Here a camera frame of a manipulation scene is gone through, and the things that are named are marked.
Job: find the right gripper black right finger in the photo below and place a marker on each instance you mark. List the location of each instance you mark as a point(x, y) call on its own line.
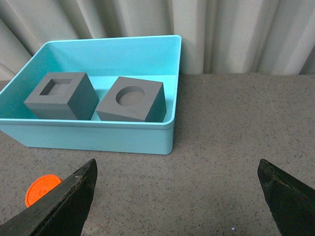
point(291, 202)

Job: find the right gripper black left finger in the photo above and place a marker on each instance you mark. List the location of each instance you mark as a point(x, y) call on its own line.
point(62, 211)

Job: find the orange cylinder with white numbers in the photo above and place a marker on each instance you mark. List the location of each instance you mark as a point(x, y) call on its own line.
point(41, 187)

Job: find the gray cube with square hole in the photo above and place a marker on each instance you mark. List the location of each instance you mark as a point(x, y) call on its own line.
point(63, 95)

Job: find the gray cube with round hole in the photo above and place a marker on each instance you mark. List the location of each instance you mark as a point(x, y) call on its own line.
point(134, 100)

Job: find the blue plastic box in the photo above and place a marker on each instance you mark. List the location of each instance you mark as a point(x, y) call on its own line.
point(155, 58)

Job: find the white curtain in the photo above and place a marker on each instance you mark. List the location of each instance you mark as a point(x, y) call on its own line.
point(275, 37)

